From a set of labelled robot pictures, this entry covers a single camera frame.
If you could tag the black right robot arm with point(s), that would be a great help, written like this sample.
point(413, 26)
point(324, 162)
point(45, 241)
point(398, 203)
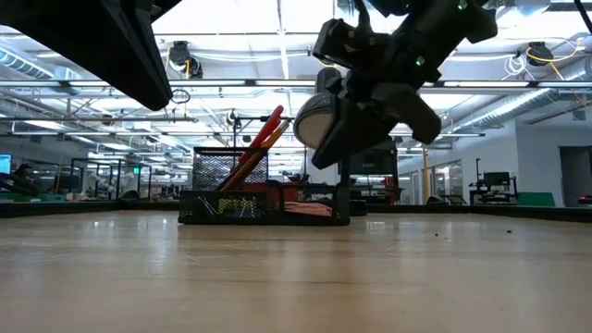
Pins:
point(453, 28)

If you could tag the pink sticky note pad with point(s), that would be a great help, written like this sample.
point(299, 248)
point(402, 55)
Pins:
point(310, 209)

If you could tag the green background panel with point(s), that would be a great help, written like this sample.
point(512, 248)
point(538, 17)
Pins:
point(536, 200)

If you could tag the black background workstation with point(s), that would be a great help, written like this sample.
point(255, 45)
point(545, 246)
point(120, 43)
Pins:
point(495, 182)

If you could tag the black mesh desk organizer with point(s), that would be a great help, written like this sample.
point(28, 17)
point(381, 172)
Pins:
point(208, 208)

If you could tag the yellow sticky note pad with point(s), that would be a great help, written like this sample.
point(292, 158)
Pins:
point(238, 208)

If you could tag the lit blue monitor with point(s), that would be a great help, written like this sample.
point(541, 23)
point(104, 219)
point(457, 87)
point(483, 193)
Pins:
point(4, 164)

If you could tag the black background screen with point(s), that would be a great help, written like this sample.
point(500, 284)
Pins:
point(374, 164)

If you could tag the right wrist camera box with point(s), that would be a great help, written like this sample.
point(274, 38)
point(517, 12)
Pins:
point(347, 44)

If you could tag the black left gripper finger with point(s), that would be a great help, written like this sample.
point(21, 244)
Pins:
point(92, 37)

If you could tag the black desk lamp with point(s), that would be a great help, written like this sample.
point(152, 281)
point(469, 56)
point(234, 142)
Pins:
point(314, 122)

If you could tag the black background station frame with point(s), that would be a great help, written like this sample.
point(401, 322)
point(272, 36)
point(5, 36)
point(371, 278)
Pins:
point(118, 178)
point(270, 119)

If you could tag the person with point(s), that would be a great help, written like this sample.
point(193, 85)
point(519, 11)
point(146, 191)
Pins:
point(25, 178)

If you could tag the orange pencil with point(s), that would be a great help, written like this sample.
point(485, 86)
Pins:
point(273, 139)
point(259, 155)

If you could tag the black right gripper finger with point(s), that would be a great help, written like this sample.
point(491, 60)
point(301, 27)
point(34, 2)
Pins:
point(351, 134)
point(411, 115)

